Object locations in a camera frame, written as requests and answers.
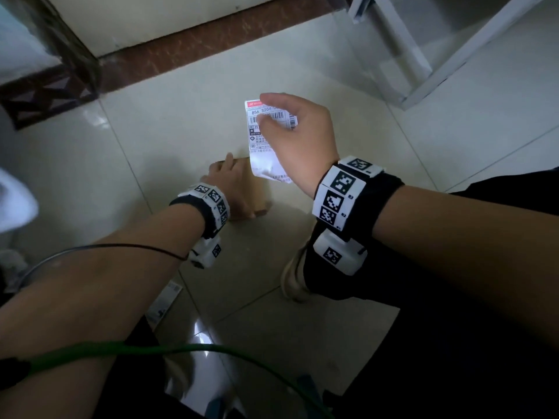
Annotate person's left hand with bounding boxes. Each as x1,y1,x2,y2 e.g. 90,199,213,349
200,152,258,221

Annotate person's right hand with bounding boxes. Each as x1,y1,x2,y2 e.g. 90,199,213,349
255,92,340,199

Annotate white shipping label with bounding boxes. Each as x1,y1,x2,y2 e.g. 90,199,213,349
244,99,300,184

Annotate brown cardboard box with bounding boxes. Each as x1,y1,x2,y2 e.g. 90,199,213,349
231,157,274,219

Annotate person's left forearm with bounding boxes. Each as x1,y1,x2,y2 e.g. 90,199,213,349
0,204,206,419

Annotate person's right forearm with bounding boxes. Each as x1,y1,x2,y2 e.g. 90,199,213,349
372,185,559,347

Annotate black left wristband with markers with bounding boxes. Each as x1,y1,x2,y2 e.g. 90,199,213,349
169,182,231,239

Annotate black wristband with markers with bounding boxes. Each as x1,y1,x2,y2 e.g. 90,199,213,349
303,155,405,258
169,182,231,239

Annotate black right wristband with markers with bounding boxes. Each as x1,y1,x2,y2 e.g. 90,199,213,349
303,155,405,258

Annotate beige shoe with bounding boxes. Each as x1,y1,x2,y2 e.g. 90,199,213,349
280,240,316,302

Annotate paper label sheet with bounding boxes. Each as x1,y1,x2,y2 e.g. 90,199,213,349
144,281,183,330

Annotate white rounded object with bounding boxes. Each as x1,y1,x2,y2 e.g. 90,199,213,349
0,168,39,234

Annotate person's black trousers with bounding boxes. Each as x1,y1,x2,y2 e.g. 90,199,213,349
93,168,559,419

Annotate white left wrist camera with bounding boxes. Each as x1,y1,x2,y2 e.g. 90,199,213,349
188,235,223,270

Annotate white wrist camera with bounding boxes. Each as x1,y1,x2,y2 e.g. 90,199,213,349
313,229,369,276
188,235,223,270

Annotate white metal frame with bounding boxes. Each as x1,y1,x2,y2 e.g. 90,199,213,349
347,0,547,111

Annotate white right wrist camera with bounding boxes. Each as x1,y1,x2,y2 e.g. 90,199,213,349
313,229,369,276

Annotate thin black cable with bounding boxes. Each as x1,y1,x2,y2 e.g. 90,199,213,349
17,243,189,289

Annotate green cable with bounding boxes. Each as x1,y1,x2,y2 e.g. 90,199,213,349
25,341,335,419

